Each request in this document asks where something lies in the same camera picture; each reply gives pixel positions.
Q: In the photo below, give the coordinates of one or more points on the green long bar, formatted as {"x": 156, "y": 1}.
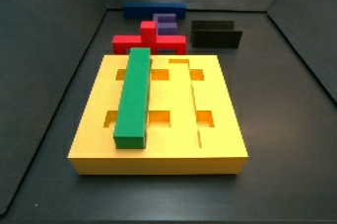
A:
{"x": 130, "y": 132}

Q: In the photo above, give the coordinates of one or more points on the red cross-shaped block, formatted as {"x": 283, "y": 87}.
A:
{"x": 150, "y": 39}

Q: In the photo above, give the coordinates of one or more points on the blue long bar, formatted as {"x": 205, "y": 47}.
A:
{"x": 143, "y": 10}

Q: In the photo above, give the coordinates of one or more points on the purple L-shaped block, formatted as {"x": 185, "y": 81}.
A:
{"x": 167, "y": 25}

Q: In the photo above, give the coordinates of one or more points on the yellow slotted board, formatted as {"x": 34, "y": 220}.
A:
{"x": 193, "y": 135}

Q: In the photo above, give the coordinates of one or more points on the black flat block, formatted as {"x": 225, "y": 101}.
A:
{"x": 215, "y": 34}

